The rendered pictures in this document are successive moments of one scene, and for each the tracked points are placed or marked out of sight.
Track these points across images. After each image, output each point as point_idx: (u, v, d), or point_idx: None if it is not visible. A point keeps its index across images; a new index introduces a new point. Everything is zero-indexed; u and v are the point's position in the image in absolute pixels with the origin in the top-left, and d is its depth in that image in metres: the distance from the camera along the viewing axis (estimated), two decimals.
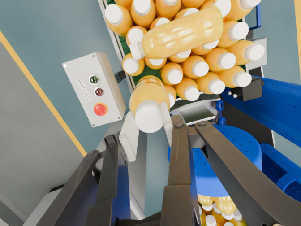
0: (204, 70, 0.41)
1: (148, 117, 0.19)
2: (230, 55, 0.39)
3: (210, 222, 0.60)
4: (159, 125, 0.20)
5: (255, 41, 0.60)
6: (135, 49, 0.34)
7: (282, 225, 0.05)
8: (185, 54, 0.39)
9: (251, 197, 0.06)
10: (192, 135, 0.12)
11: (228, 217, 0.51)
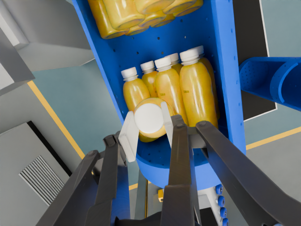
0: None
1: (148, 115, 0.19)
2: None
3: None
4: (159, 124, 0.19)
5: None
6: None
7: (282, 225, 0.05)
8: None
9: (251, 197, 0.06)
10: (192, 135, 0.12)
11: None
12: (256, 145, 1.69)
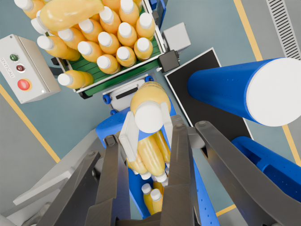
0: (106, 38, 0.48)
1: None
2: (124, 24, 0.47)
3: (153, 194, 0.59)
4: None
5: (174, 26, 0.70)
6: (34, 22, 0.42)
7: (282, 225, 0.05)
8: (87, 26, 0.47)
9: (251, 197, 0.06)
10: (192, 135, 0.12)
11: (160, 179, 0.52)
12: None
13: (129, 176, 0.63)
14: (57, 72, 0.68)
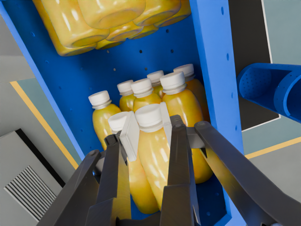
0: None
1: (118, 115, 0.26)
2: None
3: None
4: (122, 116, 0.25)
5: None
6: None
7: (281, 225, 0.05)
8: None
9: (250, 197, 0.06)
10: (191, 135, 0.12)
11: None
12: (258, 154, 1.60)
13: None
14: None
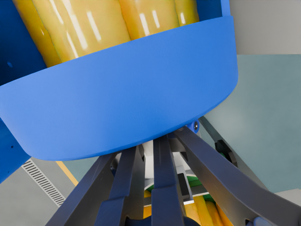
0: None
1: None
2: None
3: None
4: None
5: None
6: None
7: (263, 218, 0.05)
8: None
9: (233, 195, 0.06)
10: (170, 139, 0.13)
11: None
12: None
13: None
14: None
